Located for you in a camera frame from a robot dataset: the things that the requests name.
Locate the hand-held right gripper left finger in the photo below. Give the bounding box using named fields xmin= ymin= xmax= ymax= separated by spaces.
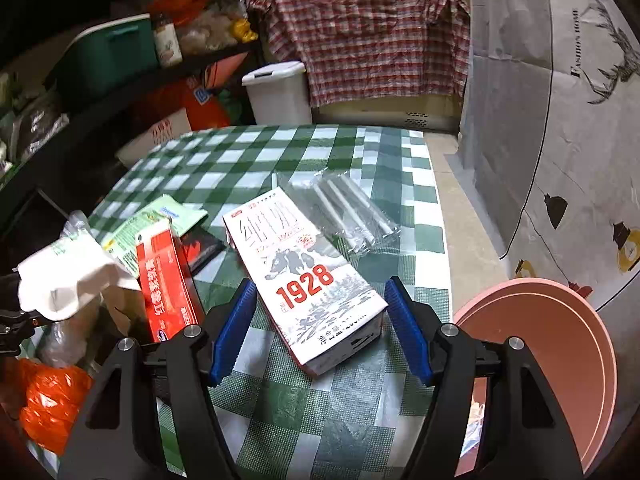
xmin=56 ymin=278 xmax=258 ymax=480

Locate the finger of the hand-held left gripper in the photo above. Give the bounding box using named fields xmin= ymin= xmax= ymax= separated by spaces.
xmin=0 ymin=271 xmax=51 ymax=358

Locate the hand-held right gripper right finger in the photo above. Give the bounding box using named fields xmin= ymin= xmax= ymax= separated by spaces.
xmin=384 ymin=276 xmax=586 ymax=480

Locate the white red milk carton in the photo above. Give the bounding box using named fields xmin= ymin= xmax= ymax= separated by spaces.
xmin=222 ymin=187 xmax=390 ymax=378

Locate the cream cloth bag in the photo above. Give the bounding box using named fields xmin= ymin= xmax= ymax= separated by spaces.
xmin=17 ymin=232 xmax=142 ymax=322

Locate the black packet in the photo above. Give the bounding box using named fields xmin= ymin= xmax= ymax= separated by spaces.
xmin=177 ymin=225 xmax=228 ymax=276

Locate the pink plastic basin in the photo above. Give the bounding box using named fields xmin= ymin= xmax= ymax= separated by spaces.
xmin=452 ymin=277 xmax=618 ymax=478

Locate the orange plastic bag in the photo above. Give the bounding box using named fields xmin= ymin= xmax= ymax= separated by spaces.
xmin=17 ymin=360 xmax=93 ymax=456

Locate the red ointment box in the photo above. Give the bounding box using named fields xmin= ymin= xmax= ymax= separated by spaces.
xmin=135 ymin=217 xmax=207 ymax=343

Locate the clear plastic straw bag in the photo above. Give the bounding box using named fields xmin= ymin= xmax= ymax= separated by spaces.
xmin=270 ymin=167 xmax=401 ymax=256

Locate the green white packet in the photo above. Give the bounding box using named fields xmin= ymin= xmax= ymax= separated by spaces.
xmin=100 ymin=194 xmax=208 ymax=278

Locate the green checkered tablecloth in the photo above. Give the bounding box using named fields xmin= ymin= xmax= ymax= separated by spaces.
xmin=30 ymin=125 xmax=453 ymax=480

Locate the white box with red print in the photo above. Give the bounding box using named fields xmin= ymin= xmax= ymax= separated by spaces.
xmin=117 ymin=110 xmax=193 ymax=166

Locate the orange red shopping bag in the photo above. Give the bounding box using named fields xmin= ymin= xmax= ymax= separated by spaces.
xmin=135 ymin=77 xmax=231 ymax=133

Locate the white lidded bin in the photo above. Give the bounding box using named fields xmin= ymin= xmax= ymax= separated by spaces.
xmin=241 ymin=61 xmax=313 ymax=126

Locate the deer printed cloth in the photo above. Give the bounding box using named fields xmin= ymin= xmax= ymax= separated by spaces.
xmin=445 ymin=0 xmax=640 ymax=311

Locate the black shelf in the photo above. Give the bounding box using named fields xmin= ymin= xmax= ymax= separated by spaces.
xmin=0 ymin=0 xmax=263 ymax=256

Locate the green storage box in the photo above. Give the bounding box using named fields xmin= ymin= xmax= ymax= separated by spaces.
xmin=57 ymin=14 xmax=160 ymax=106

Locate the white label bottle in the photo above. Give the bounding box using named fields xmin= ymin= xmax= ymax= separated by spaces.
xmin=152 ymin=12 xmax=183 ymax=68

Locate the red plaid shirt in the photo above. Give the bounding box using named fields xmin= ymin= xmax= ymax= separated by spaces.
xmin=247 ymin=0 xmax=472 ymax=108

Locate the yellow snack bag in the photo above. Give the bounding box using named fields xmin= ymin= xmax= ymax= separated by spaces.
xmin=230 ymin=19 xmax=258 ymax=43

